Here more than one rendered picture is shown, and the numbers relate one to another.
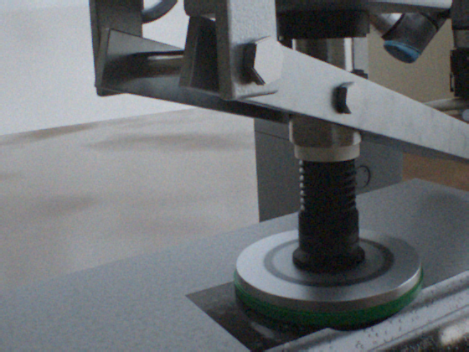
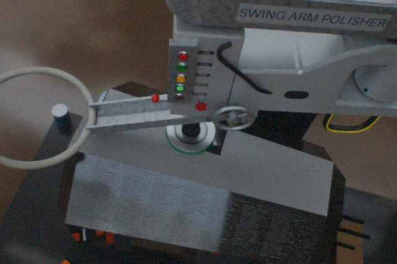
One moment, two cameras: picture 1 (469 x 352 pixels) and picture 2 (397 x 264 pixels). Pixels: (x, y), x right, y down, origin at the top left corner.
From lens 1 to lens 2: 1.84 m
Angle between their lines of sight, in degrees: 99
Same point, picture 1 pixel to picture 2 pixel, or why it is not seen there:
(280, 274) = (205, 133)
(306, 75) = not seen: hidden behind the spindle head
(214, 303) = (218, 146)
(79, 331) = (249, 161)
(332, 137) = not seen: hidden behind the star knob
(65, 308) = (246, 173)
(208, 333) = (228, 139)
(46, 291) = (245, 186)
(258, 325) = (219, 132)
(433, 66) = not seen: outside the picture
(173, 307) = (226, 153)
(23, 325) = (258, 173)
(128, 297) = (231, 165)
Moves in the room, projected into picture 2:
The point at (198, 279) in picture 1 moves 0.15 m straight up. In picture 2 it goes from (211, 158) to (215, 142)
